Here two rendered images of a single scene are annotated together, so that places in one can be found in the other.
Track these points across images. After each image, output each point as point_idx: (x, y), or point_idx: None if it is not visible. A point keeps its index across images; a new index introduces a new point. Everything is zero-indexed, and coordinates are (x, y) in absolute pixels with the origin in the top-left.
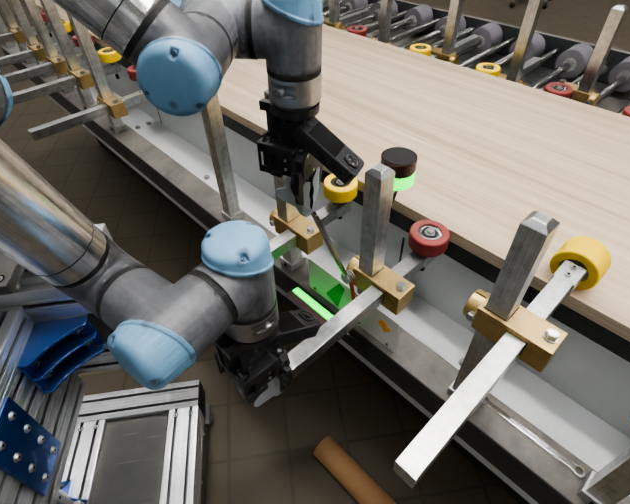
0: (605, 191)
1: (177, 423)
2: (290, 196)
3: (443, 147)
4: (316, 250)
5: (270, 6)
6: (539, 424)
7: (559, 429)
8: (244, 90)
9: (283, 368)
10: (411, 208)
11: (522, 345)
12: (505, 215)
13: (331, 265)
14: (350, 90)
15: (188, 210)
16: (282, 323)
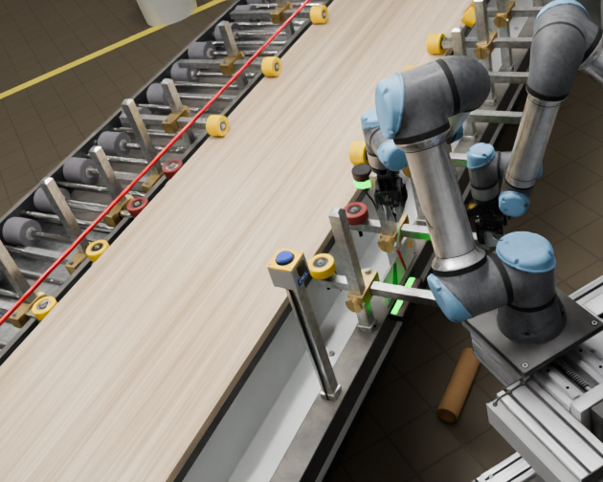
0: (279, 164)
1: (505, 480)
2: (400, 210)
3: (251, 233)
4: (329, 347)
5: None
6: (415, 211)
7: (413, 205)
8: (174, 403)
9: None
10: None
11: None
12: (321, 190)
13: (342, 331)
14: (160, 318)
15: (318, 473)
16: (471, 204)
